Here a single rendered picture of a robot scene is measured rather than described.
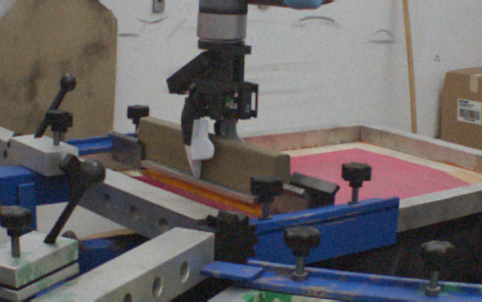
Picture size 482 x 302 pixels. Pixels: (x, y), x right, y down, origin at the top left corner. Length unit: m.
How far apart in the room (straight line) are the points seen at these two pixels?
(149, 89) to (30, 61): 0.57
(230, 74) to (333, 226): 0.29
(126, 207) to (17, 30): 2.29
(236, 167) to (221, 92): 0.11
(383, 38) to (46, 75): 1.64
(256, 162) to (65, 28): 2.22
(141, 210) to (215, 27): 0.36
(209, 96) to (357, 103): 3.06
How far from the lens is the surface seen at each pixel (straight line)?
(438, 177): 2.06
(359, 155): 2.21
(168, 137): 1.85
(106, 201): 1.55
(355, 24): 4.72
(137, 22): 4.07
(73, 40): 3.85
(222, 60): 1.72
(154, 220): 1.44
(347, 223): 1.58
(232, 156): 1.72
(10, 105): 3.76
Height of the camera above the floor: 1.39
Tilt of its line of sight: 11 degrees down
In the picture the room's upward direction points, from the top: 2 degrees clockwise
